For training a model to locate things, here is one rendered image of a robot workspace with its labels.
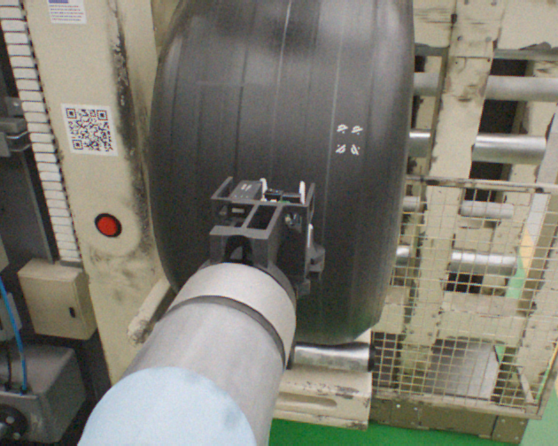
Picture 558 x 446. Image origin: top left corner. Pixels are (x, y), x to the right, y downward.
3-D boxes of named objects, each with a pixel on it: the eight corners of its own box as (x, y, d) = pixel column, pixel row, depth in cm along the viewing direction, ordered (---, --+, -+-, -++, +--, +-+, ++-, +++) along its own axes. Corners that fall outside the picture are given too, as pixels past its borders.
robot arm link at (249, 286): (284, 414, 30) (150, 395, 31) (295, 364, 34) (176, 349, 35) (288, 302, 27) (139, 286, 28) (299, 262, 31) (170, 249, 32)
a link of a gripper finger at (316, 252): (329, 229, 47) (319, 275, 39) (328, 244, 48) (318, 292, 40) (278, 225, 48) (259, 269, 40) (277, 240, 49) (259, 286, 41)
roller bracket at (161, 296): (133, 377, 82) (124, 331, 77) (206, 245, 116) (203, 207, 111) (152, 380, 81) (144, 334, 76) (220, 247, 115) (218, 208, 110)
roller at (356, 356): (161, 311, 85) (164, 333, 87) (151, 329, 81) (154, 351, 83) (375, 337, 80) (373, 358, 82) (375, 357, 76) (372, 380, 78)
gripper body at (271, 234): (320, 180, 41) (300, 244, 30) (314, 275, 44) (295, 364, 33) (227, 173, 42) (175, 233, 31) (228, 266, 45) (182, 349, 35)
